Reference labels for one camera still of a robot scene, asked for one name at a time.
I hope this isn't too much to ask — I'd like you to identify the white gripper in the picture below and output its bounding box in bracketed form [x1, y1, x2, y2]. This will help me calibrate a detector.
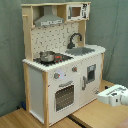
[97, 84, 128, 107]

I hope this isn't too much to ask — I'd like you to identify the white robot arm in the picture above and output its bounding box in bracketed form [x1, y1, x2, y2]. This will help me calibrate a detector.
[97, 84, 128, 107]

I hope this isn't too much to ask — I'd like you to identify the wooden toy kitchen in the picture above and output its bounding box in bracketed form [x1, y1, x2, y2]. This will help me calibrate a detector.
[22, 2, 105, 128]

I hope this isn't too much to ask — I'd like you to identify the toy fridge door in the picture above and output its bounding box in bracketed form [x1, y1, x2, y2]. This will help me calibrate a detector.
[80, 55, 102, 106]

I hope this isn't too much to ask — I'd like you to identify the right red stove knob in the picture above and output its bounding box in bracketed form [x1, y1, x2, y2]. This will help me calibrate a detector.
[71, 66, 79, 73]

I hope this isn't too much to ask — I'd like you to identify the red stove knob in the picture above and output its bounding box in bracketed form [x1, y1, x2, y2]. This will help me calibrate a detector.
[71, 66, 79, 73]
[54, 73, 60, 79]

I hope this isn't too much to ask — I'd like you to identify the toy oven door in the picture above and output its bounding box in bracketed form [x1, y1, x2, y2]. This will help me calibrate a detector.
[49, 74, 80, 124]

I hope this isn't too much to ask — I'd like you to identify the grey toy sink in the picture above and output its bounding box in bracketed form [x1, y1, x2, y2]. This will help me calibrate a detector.
[66, 47, 94, 56]

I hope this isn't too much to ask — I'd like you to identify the left red stove knob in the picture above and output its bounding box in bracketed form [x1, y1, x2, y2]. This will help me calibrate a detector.
[54, 73, 60, 79]

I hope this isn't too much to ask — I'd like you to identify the black toy stovetop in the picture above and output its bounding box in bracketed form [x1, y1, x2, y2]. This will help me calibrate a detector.
[34, 53, 71, 66]

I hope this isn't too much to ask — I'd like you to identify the black toy faucet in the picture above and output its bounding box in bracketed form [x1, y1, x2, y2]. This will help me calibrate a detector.
[67, 33, 82, 49]

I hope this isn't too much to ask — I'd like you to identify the green backdrop curtain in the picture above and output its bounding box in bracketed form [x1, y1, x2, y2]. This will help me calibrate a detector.
[0, 0, 128, 117]

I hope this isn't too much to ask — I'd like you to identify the silver toy pot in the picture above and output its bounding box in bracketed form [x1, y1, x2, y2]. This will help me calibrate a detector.
[40, 51, 55, 62]

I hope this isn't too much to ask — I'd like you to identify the white toy microwave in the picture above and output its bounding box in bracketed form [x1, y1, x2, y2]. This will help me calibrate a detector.
[67, 4, 89, 21]

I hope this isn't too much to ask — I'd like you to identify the grey range hood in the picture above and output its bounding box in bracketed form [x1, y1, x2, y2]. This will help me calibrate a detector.
[34, 6, 64, 27]

